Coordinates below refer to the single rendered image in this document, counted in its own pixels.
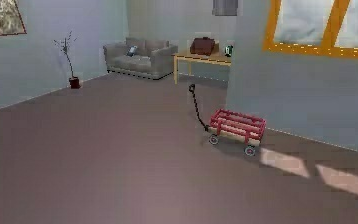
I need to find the red toy wagon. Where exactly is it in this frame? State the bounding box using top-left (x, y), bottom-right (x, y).
top-left (188, 83), bottom-right (267, 157)

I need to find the bare twig plant red pot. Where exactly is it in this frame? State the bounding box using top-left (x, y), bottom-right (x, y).
top-left (52, 30), bottom-right (82, 90)

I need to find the grey framed wall picture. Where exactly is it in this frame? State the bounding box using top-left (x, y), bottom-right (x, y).
top-left (211, 0), bottom-right (239, 17)

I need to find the grey sofa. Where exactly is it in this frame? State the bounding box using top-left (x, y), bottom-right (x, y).
top-left (102, 37), bottom-right (179, 81)

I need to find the brown leather bag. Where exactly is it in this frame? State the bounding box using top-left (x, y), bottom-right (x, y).
top-left (189, 36), bottom-right (217, 57)

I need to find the light wooden table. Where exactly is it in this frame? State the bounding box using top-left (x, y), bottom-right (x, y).
top-left (172, 48), bottom-right (232, 85)

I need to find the orange framed window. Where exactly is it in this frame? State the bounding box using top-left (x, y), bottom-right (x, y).
top-left (262, 0), bottom-right (358, 61)

